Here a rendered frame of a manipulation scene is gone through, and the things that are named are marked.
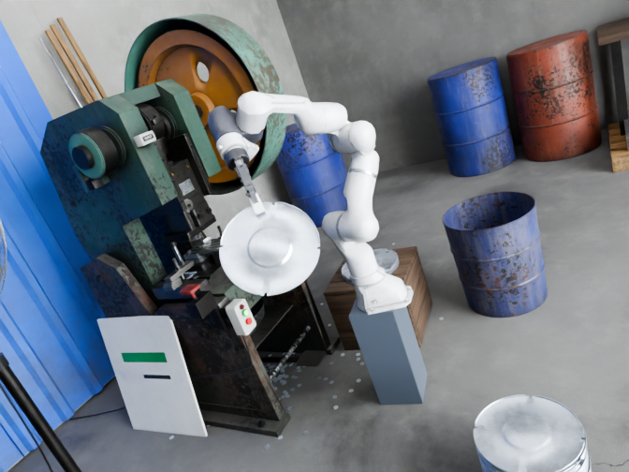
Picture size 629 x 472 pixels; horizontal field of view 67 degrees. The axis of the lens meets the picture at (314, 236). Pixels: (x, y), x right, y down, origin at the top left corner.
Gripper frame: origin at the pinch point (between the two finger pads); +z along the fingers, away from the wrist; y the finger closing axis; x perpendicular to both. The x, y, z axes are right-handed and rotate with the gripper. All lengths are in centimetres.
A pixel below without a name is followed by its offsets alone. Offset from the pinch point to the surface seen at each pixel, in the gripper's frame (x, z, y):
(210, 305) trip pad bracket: -31, 3, -53
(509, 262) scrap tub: 95, 30, -78
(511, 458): 36, 90, -23
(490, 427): 38, 82, -31
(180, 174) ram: -23, -54, -44
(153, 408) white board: -81, 15, -115
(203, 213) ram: -21, -40, -56
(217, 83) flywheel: 7, -91, -40
